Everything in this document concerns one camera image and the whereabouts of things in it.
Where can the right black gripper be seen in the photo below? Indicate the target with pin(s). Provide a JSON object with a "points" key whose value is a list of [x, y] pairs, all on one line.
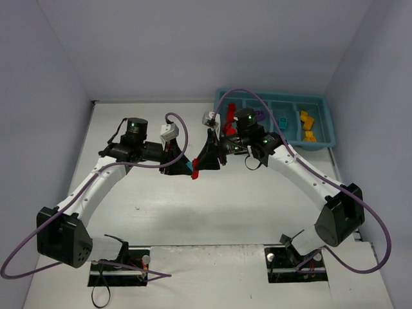
{"points": [[221, 151]]}

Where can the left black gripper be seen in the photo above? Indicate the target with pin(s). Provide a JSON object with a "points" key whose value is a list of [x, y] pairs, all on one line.
{"points": [[167, 158]]}

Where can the multicolor lego stack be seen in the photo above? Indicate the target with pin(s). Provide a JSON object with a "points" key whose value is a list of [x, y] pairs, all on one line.
{"points": [[193, 167]]}

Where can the red angled lego piece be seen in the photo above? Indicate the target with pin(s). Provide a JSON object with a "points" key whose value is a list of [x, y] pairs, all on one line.
{"points": [[228, 129]]}

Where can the small red square lego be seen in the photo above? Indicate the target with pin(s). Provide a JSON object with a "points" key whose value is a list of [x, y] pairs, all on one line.
{"points": [[231, 111]]}

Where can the purple flower lego brick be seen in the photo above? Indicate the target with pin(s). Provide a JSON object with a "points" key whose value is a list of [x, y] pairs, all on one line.
{"points": [[260, 115]]}

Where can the teal rectangular lego brick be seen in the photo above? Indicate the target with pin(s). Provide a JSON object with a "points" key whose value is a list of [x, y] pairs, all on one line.
{"points": [[283, 123]]}

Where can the yellow striped lego brick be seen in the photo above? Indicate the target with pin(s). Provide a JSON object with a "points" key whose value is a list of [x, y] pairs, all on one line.
{"points": [[309, 137]]}

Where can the small yellow lego brick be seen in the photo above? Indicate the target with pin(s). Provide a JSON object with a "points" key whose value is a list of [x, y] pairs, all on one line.
{"points": [[303, 116]]}

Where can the yellow square lego brick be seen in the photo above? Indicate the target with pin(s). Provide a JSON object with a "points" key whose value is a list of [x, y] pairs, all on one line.
{"points": [[308, 124]]}

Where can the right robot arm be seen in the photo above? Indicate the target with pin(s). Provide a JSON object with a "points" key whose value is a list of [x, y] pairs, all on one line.
{"points": [[339, 214]]}

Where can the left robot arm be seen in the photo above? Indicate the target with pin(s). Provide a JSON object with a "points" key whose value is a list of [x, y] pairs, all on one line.
{"points": [[63, 234]]}

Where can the teal four-compartment tray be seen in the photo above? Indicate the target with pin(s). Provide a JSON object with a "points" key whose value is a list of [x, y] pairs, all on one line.
{"points": [[287, 105]]}

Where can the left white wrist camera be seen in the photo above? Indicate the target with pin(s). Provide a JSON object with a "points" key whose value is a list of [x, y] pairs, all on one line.
{"points": [[168, 132]]}

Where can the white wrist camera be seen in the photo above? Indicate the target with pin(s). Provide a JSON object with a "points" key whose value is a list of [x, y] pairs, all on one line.
{"points": [[212, 121], [168, 132]]}

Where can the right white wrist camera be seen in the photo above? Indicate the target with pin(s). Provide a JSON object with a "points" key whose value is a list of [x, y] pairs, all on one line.
{"points": [[212, 121]]}

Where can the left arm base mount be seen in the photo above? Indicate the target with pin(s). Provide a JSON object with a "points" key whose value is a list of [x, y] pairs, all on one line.
{"points": [[115, 276]]}

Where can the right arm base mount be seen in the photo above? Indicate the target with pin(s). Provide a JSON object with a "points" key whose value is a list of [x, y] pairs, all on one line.
{"points": [[285, 265]]}

